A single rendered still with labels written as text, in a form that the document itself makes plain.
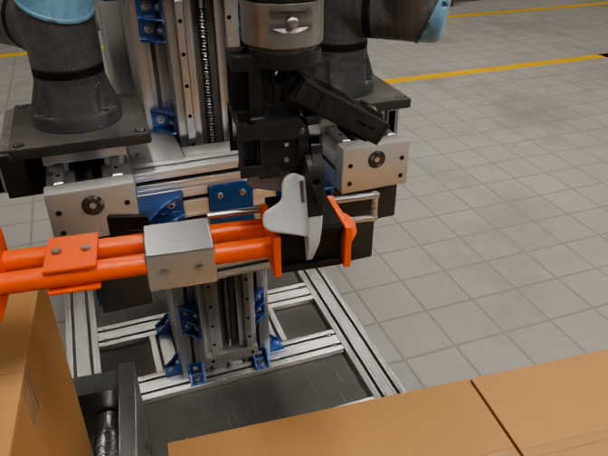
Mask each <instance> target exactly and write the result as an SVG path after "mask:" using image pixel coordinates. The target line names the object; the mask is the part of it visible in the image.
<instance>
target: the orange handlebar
mask: <svg viewBox="0 0 608 456"><path fill-rule="evenodd" d="M343 214H344V216H345V217H346V218H347V220H348V221H349V223H350V225H351V226H352V241H353V240H354V238H355V236H356V232H357V230H356V223H355V222H354V220H353V219H352V218H351V217H350V216H349V215H348V214H345V213H343ZM209 225H210V229H211V233H212V237H213V241H214V248H215V258H214V261H215V263H216V265H218V264H225V263H231V262H238V261H249V260H256V259H262V258H269V257H271V241H270V238H269V237H264V227H263V224H262V219H261V218H257V219H250V220H243V221H236V222H229V223H215V224H209ZM2 260H3V266H4V269H5V271H6V272H1V273H0V296H2V295H8V294H15V293H21V292H27V291H34V290H46V289H49V290H48V295H49V296H53V295H60V294H66V293H73V292H79V291H85V290H96V289H100V288H101V282H102V281H104V280H115V279H122V278H128V277H135V276H141V275H147V271H148V268H147V266H146V264H145V260H144V246H143V233H137V234H130V235H123V236H116V237H109V238H101V239H99V233H85V234H77V235H70V236H63V237H55V238H49V239H48V243H47V245H45V246H38V247H31V248H23V249H16V250H9V251H3V254H2Z"/></svg>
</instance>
